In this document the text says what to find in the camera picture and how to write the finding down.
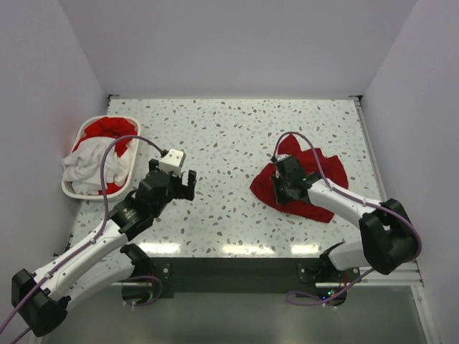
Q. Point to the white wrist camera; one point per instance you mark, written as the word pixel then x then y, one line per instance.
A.
pixel 172 162
pixel 280 157

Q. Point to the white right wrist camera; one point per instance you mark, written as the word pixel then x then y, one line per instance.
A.
pixel 280 157

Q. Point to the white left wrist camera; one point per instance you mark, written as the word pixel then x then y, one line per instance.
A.
pixel 172 162

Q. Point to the white t-shirt in basket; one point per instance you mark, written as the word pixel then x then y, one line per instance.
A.
pixel 81 168

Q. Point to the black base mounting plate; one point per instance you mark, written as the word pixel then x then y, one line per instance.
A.
pixel 165 277

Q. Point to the dark red t-shirt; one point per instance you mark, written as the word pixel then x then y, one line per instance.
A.
pixel 262 185

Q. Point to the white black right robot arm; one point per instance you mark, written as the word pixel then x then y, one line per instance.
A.
pixel 387 236

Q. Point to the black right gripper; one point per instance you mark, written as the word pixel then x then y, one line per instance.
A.
pixel 280 198

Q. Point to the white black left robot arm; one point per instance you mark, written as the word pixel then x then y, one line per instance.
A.
pixel 42 298

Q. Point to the bright red t-shirt in basket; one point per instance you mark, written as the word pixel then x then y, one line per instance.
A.
pixel 109 128

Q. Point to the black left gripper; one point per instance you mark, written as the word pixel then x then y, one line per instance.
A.
pixel 184 191

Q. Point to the white laundry basket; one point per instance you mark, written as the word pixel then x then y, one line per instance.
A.
pixel 126 147

